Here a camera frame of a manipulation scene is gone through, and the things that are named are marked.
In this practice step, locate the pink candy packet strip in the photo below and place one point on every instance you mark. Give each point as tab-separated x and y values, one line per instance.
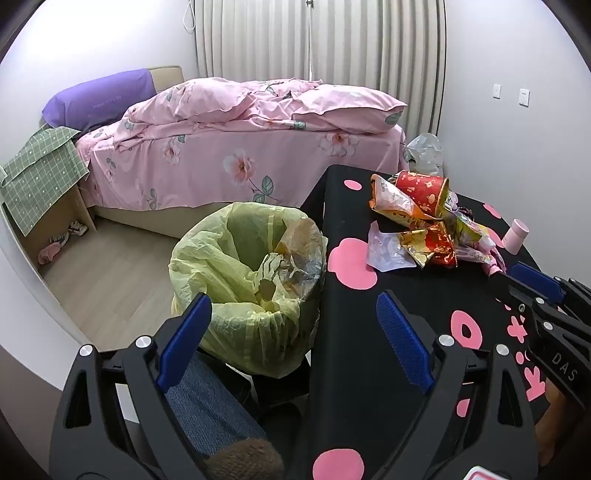
489	261

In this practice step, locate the beige bed frame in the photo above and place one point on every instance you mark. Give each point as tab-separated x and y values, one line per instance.
138	219

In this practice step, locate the purple pillow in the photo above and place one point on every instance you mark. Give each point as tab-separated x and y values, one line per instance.
101	99

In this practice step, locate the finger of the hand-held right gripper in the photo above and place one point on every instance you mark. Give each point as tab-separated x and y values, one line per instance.
538	281
519	300

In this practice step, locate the orange snack wrapper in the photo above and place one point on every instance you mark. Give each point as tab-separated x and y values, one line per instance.
392	201

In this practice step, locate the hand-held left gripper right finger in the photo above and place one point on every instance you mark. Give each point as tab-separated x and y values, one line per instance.
401	337

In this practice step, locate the black tablecloth with pink print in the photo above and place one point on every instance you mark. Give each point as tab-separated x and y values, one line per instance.
351	314

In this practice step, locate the curtain pull wand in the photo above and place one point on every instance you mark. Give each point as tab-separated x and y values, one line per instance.
310	37

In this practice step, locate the pink cup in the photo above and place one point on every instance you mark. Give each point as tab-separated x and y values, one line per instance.
516	235

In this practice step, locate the pink floral pillow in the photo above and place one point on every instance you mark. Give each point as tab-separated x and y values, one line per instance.
355	110

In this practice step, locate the white pleated curtain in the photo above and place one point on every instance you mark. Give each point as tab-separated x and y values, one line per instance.
346	41

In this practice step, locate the brown furry garment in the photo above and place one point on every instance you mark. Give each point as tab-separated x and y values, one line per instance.
244	461

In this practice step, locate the white plastic bag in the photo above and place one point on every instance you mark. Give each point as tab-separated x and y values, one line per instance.
425	152

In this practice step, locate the pink floral bed sheet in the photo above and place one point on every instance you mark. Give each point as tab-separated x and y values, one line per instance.
184	166

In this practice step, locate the trash bin with yellow bag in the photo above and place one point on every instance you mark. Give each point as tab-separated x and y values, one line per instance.
217	323

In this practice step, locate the white wall socket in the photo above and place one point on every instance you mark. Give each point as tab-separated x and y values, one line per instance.
524	97
497	90

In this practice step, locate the translucent white wrapper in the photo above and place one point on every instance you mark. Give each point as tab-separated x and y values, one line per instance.
385	251

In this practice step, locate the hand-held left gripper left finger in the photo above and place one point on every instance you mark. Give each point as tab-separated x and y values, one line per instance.
184	332

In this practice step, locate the person's leg in jeans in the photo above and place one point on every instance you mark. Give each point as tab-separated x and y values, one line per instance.
207	406

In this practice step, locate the pink slipper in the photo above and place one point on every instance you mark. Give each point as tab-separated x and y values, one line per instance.
48	252

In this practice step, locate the pink floral duvet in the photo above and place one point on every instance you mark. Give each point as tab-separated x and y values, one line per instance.
207	99

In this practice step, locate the wooden nightstand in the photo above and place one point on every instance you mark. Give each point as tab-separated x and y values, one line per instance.
60	212

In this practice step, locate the red paper cup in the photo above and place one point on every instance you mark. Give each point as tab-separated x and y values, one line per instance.
422	189

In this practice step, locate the red gold crinkled wrapper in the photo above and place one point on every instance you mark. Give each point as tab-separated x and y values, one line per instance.
431	244

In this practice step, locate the crumpled clear plastic wrapper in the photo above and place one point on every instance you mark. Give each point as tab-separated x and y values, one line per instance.
295	254

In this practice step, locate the patterned shoe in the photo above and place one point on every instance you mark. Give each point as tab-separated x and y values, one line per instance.
77	227

